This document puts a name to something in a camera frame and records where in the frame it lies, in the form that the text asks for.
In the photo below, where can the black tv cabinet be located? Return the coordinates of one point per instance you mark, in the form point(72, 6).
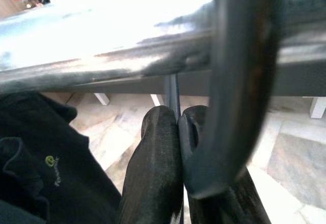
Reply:
point(293, 81)

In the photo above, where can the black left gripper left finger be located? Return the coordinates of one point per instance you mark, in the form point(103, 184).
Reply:
point(152, 170)

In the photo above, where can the metal clothes rack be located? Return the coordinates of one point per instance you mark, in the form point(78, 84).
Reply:
point(51, 79)

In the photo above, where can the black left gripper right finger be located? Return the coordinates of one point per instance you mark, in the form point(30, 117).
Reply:
point(244, 208)

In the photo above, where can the black shirt green print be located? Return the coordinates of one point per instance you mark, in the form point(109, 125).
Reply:
point(51, 183)

